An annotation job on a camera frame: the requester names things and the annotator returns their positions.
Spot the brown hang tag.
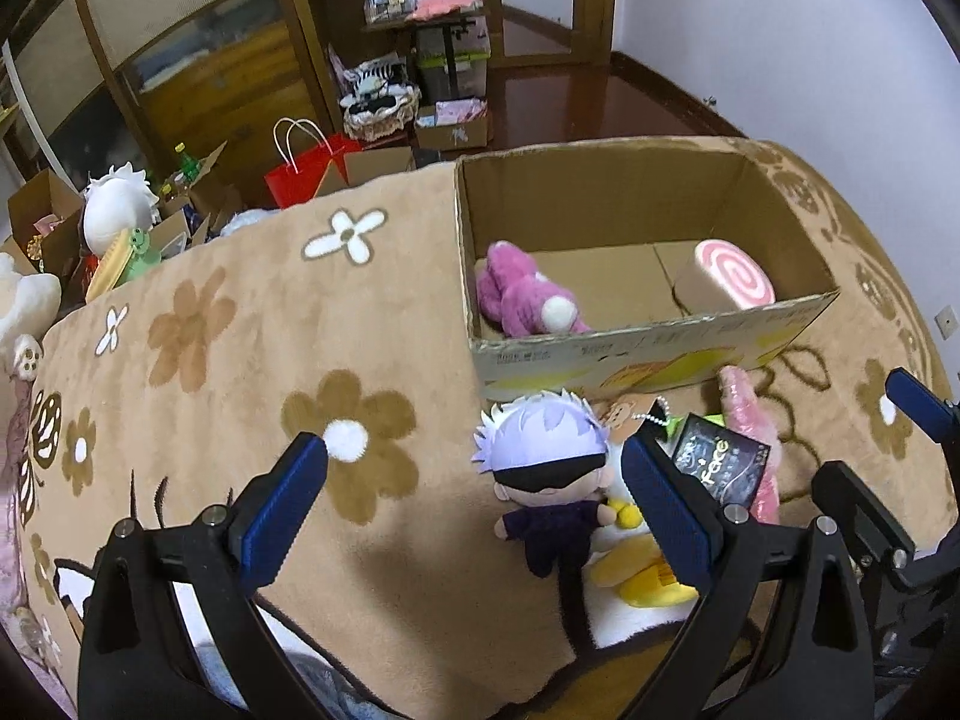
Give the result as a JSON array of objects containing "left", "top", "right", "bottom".
[{"left": 600, "top": 394, "right": 661, "bottom": 440}]

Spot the zebra striped toy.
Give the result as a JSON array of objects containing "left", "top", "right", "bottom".
[{"left": 341, "top": 60, "right": 413, "bottom": 102}]

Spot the red gift bag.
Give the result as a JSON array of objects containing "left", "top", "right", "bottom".
[{"left": 264, "top": 118, "right": 365, "bottom": 209}]

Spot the green and yellow plush toy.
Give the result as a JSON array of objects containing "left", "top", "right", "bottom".
[{"left": 85, "top": 227, "right": 162, "bottom": 305}]

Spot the lace-trimmed wicker basket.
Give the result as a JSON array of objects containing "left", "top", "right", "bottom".
[{"left": 343, "top": 86, "right": 422, "bottom": 142}]

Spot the small wooden table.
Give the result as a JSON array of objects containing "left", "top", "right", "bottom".
[{"left": 361, "top": 11, "right": 488, "bottom": 100}]

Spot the clear storage bin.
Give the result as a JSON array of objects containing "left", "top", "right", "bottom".
[{"left": 416, "top": 19, "right": 492, "bottom": 102}]

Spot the light pink plush toy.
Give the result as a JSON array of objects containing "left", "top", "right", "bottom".
[{"left": 716, "top": 365, "right": 785, "bottom": 522}]

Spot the wooden corner shelf unit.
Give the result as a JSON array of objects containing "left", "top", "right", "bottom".
[{"left": 266, "top": 0, "right": 500, "bottom": 117}]

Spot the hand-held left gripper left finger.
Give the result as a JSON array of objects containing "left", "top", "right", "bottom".
[{"left": 79, "top": 431, "right": 331, "bottom": 720}]

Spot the cream spotted plush dog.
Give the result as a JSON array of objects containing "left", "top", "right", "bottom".
[{"left": 0, "top": 251, "right": 62, "bottom": 380}]

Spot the tall open cardboard box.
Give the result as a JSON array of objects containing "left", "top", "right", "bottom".
[{"left": 7, "top": 169, "right": 85, "bottom": 271}]

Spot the flat cardboard box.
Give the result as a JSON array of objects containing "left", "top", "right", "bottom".
[{"left": 315, "top": 146, "right": 417, "bottom": 196}]

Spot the magenta plush bear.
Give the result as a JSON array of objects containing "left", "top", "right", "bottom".
[{"left": 476, "top": 240, "right": 593, "bottom": 338}]

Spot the wooden door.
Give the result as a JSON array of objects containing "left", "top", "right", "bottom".
[{"left": 495, "top": 0, "right": 617, "bottom": 68}]

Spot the cardboard box with bottles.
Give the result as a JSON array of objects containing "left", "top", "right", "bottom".
[{"left": 150, "top": 141, "right": 245, "bottom": 248}]

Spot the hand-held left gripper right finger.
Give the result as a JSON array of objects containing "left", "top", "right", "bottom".
[{"left": 619, "top": 431, "right": 878, "bottom": 720}]

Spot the brown floral plush blanket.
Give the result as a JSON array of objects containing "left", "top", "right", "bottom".
[{"left": 15, "top": 136, "right": 960, "bottom": 720}]

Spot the yellow duck plush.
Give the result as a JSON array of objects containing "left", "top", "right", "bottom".
[{"left": 585, "top": 450, "right": 698, "bottom": 608}]

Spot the white spiky-haired plush head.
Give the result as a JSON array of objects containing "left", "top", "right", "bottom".
[{"left": 81, "top": 163, "right": 162, "bottom": 256}]

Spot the white-haired blindfolded plush doll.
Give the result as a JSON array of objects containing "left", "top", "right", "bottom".
[{"left": 471, "top": 388, "right": 623, "bottom": 578}]

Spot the small cardboard box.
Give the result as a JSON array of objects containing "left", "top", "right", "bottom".
[{"left": 414, "top": 101, "right": 490, "bottom": 151}]

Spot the pink swirl roll plush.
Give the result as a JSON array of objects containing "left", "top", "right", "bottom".
[{"left": 673, "top": 238, "right": 777, "bottom": 314}]

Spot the pink cushion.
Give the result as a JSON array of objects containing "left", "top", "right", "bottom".
[{"left": 409, "top": 0, "right": 488, "bottom": 22}]

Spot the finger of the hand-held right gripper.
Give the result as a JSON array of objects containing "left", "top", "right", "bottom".
[
  {"left": 811, "top": 460, "right": 920, "bottom": 593},
  {"left": 883, "top": 366, "right": 960, "bottom": 466}
]

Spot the black card packet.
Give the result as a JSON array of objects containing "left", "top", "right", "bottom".
[{"left": 670, "top": 414, "right": 773, "bottom": 515}]

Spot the blue grey cloth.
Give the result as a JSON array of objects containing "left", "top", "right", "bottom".
[{"left": 191, "top": 615, "right": 421, "bottom": 720}]

